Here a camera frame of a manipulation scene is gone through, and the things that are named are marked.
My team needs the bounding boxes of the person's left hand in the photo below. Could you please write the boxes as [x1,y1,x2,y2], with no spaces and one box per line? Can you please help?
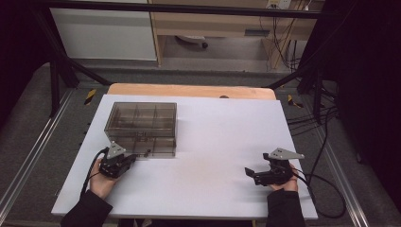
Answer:
[89,157,119,201]

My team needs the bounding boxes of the brown transparent bottom drawer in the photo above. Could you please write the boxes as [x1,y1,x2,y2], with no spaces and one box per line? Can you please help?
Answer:
[121,137,177,159]

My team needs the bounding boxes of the left hand-held gripper black cable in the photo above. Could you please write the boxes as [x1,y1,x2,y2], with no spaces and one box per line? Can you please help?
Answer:
[79,147,110,199]

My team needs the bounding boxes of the person's right hand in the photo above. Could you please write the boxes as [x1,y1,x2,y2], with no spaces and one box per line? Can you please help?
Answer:
[267,164,299,193]

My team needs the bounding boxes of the aluminium rail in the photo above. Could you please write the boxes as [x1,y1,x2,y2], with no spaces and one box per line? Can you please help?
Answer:
[310,124,371,227]
[0,89,76,216]

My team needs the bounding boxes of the right hand-held gripper black cable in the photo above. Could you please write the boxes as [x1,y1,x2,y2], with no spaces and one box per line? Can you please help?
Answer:
[291,168,347,219]

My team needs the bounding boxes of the white table board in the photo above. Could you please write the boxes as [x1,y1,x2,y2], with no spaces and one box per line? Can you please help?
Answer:
[51,94,319,220]

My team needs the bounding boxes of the white cabinet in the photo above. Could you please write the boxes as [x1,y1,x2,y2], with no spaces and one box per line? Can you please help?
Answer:
[48,8,158,61]

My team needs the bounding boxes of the hanging black cables bundle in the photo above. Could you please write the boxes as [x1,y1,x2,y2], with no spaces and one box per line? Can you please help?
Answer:
[258,9,305,72]

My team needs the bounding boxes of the black curtain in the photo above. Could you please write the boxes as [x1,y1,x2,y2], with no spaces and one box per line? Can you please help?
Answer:
[310,0,401,218]
[0,0,53,131]

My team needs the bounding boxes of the black metal frame strut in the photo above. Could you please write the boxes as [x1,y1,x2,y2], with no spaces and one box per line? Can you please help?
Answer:
[32,12,113,118]
[266,18,341,124]

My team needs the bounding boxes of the light wooden desk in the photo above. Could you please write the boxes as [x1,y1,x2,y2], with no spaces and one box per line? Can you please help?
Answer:
[148,0,325,70]

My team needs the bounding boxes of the black floor cables bundle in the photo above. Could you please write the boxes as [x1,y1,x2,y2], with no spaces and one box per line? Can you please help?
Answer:
[285,105,340,137]

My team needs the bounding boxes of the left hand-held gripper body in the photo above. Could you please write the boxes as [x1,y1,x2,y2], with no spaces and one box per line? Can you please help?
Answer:
[98,140,136,180]

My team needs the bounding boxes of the black horizontal frame bar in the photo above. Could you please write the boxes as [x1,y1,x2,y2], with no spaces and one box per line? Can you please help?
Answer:
[31,1,330,20]

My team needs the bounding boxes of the white power strip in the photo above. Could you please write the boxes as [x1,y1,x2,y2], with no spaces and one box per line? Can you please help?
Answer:
[266,0,293,10]

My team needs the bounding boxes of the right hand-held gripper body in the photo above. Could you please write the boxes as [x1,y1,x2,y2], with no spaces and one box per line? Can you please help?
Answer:
[254,148,305,186]

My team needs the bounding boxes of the wooden table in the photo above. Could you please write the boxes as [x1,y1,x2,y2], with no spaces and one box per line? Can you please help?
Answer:
[107,82,277,101]

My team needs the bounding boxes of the hand-held gripper black cable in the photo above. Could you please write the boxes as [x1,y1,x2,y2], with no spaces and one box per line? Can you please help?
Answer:
[79,147,110,199]
[291,168,347,219]

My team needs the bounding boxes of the brown transparent organizer box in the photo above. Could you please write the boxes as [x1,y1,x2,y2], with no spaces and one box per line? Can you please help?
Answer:
[103,101,178,149]

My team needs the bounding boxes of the yellow black tape strip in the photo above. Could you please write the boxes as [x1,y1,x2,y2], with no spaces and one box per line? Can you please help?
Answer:
[286,94,305,109]
[83,88,97,107]

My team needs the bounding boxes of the brown transparent drawer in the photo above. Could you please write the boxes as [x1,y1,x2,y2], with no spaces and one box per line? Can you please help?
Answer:
[121,137,177,159]
[104,128,177,139]

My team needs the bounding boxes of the chair base with caster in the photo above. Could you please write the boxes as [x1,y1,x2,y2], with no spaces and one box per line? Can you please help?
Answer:
[174,34,209,50]

